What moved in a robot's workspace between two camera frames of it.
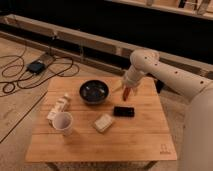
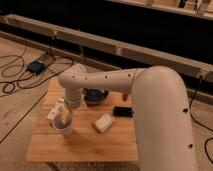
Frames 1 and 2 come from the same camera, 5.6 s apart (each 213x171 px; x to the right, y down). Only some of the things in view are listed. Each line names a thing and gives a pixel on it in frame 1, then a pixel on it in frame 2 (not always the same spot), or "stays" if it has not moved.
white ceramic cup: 63,121 stays
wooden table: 87,119 stays
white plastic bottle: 59,107 stays
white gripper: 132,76 → 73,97
